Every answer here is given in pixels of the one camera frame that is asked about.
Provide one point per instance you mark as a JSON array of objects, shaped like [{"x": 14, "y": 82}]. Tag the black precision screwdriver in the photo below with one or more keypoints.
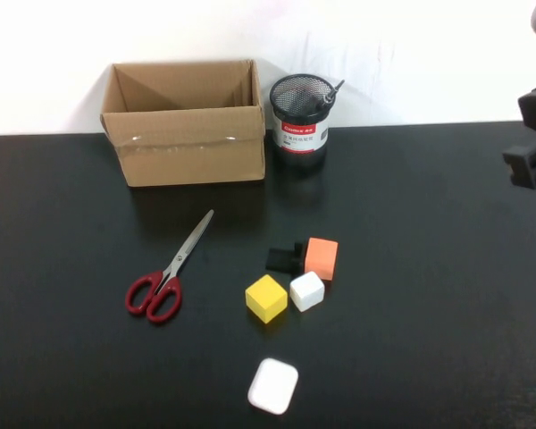
[{"x": 328, "y": 96}]

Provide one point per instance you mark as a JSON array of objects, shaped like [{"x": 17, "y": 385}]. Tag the orange block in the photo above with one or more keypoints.
[{"x": 322, "y": 258}]

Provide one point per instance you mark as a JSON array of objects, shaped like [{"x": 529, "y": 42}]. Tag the black mesh pen holder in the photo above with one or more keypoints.
[{"x": 299, "y": 138}]

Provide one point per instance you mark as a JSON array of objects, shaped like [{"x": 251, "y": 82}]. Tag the white block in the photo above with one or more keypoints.
[{"x": 307, "y": 290}]

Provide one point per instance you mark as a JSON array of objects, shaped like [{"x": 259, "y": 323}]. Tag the black block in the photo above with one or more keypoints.
[{"x": 277, "y": 260}]

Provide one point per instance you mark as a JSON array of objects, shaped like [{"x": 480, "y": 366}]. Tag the white earbuds case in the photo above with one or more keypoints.
[{"x": 272, "y": 386}]

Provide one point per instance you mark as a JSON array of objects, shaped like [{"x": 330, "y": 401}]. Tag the yellow block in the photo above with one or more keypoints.
[{"x": 265, "y": 295}]

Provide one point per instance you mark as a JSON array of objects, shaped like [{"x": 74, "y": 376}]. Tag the open cardboard box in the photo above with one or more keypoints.
[{"x": 196, "y": 152}]

